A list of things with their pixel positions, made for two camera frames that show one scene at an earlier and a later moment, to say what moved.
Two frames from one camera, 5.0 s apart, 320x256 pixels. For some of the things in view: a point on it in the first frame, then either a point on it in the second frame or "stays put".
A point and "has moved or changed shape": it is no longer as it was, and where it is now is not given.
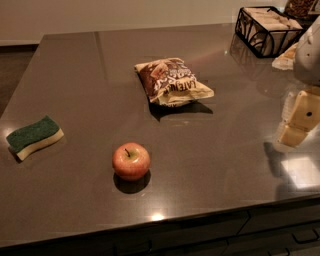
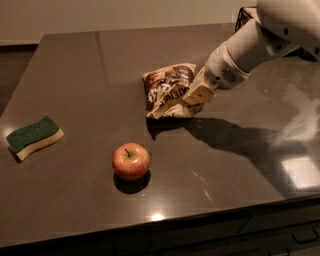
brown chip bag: (170, 82) has moved or changed shape
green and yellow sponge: (44, 131) stays put
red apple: (130, 161) stays put
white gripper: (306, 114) -> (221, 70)
